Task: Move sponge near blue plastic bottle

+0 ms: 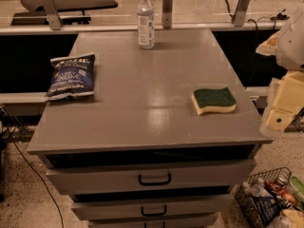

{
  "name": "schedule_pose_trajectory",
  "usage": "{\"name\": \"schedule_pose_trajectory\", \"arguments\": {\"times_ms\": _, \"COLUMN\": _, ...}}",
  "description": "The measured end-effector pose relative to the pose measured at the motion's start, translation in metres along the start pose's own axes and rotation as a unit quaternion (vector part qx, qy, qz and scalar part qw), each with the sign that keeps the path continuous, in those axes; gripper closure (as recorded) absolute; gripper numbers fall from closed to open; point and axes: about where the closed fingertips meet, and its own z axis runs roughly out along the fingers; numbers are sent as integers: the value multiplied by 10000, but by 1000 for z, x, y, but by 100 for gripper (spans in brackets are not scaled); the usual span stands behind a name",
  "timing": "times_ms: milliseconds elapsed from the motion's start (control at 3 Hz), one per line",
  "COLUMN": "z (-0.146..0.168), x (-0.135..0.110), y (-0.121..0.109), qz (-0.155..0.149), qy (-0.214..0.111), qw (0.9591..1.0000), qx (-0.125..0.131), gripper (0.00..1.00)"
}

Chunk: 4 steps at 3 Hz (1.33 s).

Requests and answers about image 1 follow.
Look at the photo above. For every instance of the black wire basket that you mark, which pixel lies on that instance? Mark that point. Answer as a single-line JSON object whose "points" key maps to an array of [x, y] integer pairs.
{"points": [[261, 207]]}

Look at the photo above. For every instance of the clear plastic water bottle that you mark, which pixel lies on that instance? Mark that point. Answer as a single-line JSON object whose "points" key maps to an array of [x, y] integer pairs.
{"points": [[145, 22]]}

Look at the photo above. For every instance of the water bottle in basket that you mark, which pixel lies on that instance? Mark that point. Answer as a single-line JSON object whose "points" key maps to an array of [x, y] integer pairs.
{"points": [[257, 188]]}

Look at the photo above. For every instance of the middle grey drawer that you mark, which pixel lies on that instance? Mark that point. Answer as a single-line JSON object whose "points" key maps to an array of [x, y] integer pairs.
{"points": [[151, 208]]}

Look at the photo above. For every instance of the grey drawer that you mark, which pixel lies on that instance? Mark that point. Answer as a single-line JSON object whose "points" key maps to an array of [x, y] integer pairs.
{"points": [[151, 208], [193, 221], [146, 177]]}

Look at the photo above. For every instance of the top grey drawer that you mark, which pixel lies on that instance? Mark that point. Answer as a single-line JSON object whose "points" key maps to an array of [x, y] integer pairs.
{"points": [[146, 177]]}

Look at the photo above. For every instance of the grey drawer cabinet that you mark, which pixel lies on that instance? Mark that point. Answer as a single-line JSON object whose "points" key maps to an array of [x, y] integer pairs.
{"points": [[141, 111]]}

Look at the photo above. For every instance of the left metal bracket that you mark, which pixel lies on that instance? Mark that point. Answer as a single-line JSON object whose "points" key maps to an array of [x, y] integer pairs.
{"points": [[53, 18]]}

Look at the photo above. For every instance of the red snack packet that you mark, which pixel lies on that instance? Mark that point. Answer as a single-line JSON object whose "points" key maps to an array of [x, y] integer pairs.
{"points": [[279, 190]]}

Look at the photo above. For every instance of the metal bracket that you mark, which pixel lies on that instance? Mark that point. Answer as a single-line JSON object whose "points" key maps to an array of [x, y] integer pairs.
{"points": [[240, 13], [166, 14], [53, 18]]}

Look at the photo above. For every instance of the right metal bracket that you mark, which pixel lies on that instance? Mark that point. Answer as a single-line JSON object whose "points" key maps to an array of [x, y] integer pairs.
{"points": [[240, 13]]}

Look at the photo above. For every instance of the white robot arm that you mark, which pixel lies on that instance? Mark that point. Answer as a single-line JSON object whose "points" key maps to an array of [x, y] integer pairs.
{"points": [[287, 45]]}

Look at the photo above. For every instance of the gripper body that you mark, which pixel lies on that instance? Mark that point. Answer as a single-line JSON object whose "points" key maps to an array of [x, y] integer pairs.
{"points": [[293, 47]]}

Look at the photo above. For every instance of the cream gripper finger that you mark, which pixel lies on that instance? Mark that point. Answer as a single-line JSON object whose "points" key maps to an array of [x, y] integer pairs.
{"points": [[269, 47], [278, 120]]}

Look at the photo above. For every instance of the green can in basket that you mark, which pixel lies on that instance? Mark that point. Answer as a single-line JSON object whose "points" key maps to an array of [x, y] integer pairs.
{"points": [[296, 188]]}

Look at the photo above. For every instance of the green and yellow sponge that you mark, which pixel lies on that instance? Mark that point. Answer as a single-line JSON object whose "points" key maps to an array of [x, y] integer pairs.
{"points": [[208, 100]]}

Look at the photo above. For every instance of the bottom grey drawer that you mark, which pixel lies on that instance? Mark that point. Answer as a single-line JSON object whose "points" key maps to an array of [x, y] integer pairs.
{"points": [[193, 221]]}

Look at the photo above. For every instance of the blue chip bag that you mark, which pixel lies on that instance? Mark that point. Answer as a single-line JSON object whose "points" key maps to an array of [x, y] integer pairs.
{"points": [[72, 77]]}

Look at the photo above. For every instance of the middle metal bracket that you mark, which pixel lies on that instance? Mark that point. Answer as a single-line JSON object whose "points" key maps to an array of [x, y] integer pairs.
{"points": [[166, 14]]}

